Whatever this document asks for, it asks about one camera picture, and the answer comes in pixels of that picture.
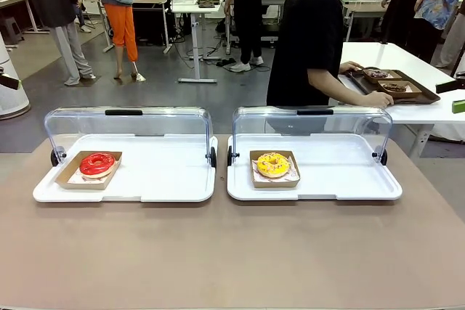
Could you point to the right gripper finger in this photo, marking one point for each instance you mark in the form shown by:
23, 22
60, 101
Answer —
450, 86
458, 106

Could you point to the dark brown serving tray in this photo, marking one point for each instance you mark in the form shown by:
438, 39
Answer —
430, 96

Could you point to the chocolate donut with nuts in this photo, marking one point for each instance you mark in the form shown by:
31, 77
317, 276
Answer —
399, 95
394, 87

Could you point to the chocolate donut purple white sprinkles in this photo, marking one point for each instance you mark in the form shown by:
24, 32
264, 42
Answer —
378, 72

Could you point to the person's right forearm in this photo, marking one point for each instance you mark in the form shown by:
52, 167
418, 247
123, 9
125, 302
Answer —
338, 90

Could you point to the red glazed donut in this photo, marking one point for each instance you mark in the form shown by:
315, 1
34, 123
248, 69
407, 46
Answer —
89, 168
65, 179

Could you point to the yellow glazed donut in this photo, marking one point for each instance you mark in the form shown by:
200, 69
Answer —
272, 183

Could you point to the yellow sprinkled donut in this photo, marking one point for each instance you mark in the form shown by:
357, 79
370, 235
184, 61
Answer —
263, 168

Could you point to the person's right hand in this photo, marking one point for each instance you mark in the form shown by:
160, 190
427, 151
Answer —
379, 99

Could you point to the person's left hand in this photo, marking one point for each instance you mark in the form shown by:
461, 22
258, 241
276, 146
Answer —
351, 66

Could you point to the large white table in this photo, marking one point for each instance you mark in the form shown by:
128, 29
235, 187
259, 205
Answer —
417, 56

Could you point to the grey plastic stool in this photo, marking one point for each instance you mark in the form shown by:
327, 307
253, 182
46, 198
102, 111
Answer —
12, 30

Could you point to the clear hinged display lid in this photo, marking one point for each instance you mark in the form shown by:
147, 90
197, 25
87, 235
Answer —
363, 111
72, 112

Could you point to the bystander in long black clothes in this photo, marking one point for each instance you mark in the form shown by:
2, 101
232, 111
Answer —
407, 16

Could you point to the background grey workbench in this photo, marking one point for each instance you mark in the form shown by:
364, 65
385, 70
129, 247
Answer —
367, 7

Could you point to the white printed paper liner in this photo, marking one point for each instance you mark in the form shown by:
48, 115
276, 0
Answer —
74, 178
293, 175

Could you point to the bystander in orange trousers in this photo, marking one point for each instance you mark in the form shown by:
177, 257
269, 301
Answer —
121, 27

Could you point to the white display tray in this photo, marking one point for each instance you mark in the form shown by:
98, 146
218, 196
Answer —
163, 168
327, 172

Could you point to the collaborator in black shirt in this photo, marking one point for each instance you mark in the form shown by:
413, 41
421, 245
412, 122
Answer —
305, 34

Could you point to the white standing desk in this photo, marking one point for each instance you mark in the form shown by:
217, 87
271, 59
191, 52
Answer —
189, 7

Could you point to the bystander in black print tee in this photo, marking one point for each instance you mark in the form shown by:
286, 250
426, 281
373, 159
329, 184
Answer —
247, 5

